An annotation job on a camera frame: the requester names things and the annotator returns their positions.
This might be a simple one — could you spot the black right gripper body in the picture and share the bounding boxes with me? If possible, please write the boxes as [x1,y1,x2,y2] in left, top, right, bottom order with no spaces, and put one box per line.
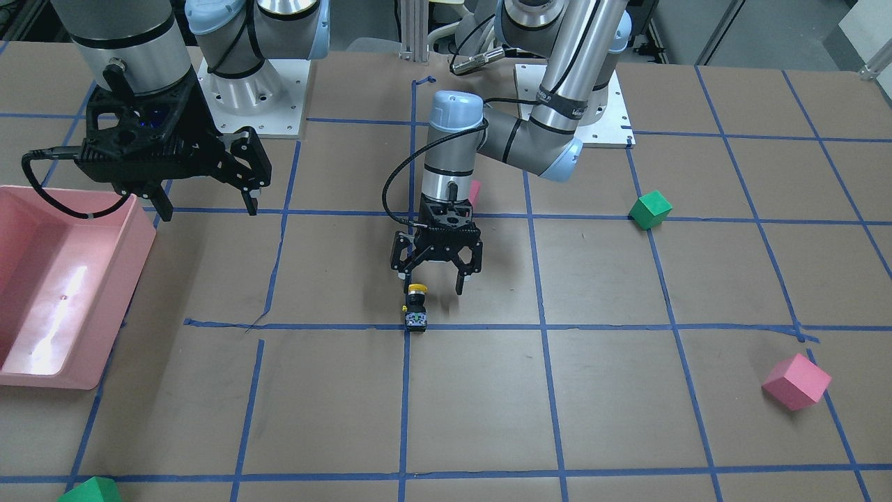
[75,73,226,194]

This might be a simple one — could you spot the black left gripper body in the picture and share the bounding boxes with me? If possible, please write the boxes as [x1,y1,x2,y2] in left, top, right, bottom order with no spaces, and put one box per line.
[415,196,481,266]

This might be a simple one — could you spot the yellow push button switch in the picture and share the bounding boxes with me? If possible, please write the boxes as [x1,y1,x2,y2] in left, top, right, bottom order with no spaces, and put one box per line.
[402,283,428,333]

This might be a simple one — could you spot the green cube near right arm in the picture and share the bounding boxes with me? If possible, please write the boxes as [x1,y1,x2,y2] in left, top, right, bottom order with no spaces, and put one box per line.
[57,476,123,502]

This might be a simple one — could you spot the pink cube near left arm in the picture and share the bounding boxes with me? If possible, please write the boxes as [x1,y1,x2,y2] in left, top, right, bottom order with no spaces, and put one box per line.
[762,353,832,412]

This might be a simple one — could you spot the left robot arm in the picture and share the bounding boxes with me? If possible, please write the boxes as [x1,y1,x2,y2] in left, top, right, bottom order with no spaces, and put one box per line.
[381,1,628,294]

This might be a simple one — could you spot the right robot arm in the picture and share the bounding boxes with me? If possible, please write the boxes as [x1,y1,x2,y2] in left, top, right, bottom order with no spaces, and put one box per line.
[22,1,330,220]

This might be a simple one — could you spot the pink cube centre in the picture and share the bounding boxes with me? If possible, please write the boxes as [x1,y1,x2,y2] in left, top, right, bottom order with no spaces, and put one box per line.
[468,180,482,207]

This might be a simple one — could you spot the pink plastic bin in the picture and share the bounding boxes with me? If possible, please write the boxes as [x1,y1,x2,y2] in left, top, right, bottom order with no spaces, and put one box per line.
[1,185,155,390]

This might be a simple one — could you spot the green cube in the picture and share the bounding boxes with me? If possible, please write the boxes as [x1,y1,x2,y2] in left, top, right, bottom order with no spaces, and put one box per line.
[629,190,673,231]

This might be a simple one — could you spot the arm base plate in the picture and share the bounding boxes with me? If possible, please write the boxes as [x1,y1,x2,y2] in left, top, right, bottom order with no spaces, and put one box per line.
[515,63,636,148]
[197,59,312,139]

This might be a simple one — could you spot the aluminium frame post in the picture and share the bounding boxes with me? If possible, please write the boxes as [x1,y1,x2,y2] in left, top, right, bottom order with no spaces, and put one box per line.
[398,0,429,66]

